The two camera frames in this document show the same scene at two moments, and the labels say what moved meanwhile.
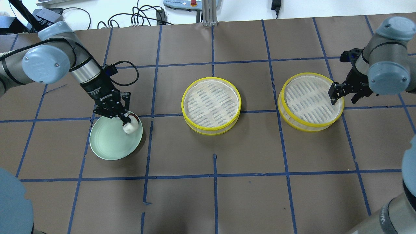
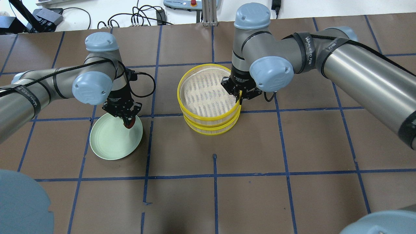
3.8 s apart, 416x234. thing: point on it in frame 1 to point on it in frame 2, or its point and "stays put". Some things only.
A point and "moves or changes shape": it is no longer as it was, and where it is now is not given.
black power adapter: (276, 5) stays put
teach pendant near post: (189, 5) stays put
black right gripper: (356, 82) to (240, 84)
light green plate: (109, 140) stays put
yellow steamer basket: (304, 104) to (203, 100)
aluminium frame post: (209, 13) stays put
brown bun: (135, 116) moves or changes shape
